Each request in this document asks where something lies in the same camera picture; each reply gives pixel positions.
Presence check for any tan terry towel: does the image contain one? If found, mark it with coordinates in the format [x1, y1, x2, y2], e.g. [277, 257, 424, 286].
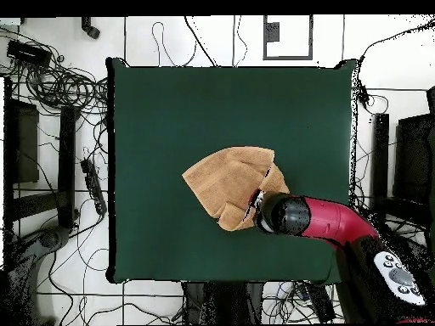
[181, 145, 291, 233]

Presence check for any wide black power strip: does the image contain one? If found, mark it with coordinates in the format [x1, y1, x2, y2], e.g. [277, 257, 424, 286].
[303, 283, 337, 323]

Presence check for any dark green table cloth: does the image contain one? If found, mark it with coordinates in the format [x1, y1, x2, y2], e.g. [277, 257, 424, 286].
[105, 56, 358, 285]

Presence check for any black stand bar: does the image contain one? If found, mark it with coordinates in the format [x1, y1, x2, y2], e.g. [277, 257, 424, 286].
[369, 113, 390, 218]
[57, 105, 81, 229]

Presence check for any black plug adapter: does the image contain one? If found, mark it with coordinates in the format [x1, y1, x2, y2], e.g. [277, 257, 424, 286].
[356, 84, 371, 106]

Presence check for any long black power strip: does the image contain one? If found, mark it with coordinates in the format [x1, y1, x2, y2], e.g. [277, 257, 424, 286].
[80, 159, 107, 216]

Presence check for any black cabinet panel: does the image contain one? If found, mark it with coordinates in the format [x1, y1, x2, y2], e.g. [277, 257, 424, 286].
[393, 113, 435, 205]
[3, 76, 40, 239]

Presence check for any dark grey square plate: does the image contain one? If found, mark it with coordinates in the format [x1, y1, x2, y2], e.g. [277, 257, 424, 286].
[263, 21, 280, 42]

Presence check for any grey chair base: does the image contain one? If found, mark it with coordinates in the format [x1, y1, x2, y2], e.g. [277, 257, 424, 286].
[9, 225, 72, 325]

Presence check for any black angled object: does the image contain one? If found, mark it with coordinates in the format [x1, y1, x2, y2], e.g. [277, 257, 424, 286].
[80, 16, 102, 41]

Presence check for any black rectangular box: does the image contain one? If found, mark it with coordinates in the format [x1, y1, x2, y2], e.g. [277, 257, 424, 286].
[6, 39, 53, 67]

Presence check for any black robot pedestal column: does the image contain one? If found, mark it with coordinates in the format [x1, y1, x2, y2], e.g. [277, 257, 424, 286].
[183, 281, 265, 325]

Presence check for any grey rectangular frame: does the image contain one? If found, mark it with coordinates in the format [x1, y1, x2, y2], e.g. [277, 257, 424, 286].
[263, 14, 314, 61]

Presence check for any thick black cable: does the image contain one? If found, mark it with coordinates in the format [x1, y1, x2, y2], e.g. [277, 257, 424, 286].
[184, 15, 218, 68]

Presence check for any thin looped black cable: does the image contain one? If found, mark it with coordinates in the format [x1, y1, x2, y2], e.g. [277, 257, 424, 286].
[151, 21, 198, 68]

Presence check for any tangled black cable bundle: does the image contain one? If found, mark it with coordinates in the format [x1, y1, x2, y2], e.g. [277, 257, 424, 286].
[0, 26, 110, 118]

